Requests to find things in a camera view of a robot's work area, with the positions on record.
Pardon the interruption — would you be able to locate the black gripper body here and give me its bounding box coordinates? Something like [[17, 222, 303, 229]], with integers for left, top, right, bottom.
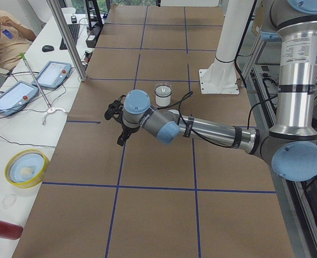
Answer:
[[122, 123, 139, 135]]

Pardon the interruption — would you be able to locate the clear plastic funnel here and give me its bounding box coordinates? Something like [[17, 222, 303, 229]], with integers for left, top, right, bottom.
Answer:
[[154, 83, 172, 98]]

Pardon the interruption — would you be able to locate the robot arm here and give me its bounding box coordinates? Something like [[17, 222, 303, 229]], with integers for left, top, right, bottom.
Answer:
[[114, 1, 317, 182]]

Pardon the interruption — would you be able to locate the white enamel mug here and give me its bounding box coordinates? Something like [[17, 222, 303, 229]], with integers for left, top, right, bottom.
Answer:
[[155, 92, 172, 107]]

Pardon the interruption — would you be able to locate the grabber stick with claw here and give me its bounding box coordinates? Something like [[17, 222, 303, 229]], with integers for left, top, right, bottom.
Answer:
[[20, 53, 68, 125]]

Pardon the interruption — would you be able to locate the brown paper table cover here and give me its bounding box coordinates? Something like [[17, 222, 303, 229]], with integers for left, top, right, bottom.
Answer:
[[13, 6, 294, 257]]

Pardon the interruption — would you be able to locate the blue teach pendant far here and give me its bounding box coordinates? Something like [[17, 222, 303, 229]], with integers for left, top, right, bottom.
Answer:
[[36, 61, 72, 90]]

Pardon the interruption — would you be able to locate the blue teach pendant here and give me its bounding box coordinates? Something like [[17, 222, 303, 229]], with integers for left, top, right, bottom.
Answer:
[[36, 61, 72, 90], [0, 81, 39, 116]]

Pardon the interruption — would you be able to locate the yellow tape roll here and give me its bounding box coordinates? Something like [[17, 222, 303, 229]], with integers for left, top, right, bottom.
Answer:
[[4, 149, 50, 189]]

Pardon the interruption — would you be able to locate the blue teach pendant near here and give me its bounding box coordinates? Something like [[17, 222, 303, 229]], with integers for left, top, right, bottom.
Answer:
[[0, 81, 39, 116]]

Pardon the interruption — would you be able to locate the black keyboard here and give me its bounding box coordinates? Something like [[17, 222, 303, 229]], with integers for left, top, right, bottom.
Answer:
[[59, 23, 81, 51]]

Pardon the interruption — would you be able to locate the black computer mouse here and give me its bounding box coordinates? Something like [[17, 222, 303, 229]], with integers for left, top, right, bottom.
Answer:
[[41, 45, 54, 53]]

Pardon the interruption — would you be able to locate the person in beige shirt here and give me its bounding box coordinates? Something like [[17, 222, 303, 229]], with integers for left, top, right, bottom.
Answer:
[[0, 10, 36, 70]]

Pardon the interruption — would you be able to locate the red bottle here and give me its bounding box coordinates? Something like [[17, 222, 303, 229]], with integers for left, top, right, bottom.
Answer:
[[0, 220, 23, 240]]

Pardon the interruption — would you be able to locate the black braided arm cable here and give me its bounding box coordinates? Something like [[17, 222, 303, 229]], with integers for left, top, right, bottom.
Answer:
[[174, 91, 279, 147]]

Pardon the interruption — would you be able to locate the white camera stand base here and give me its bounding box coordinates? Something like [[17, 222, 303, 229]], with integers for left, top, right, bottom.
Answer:
[[199, 0, 256, 95]]

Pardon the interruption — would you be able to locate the aluminium frame post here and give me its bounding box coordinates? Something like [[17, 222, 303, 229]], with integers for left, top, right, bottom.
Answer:
[[46, 0, 87, 82]]

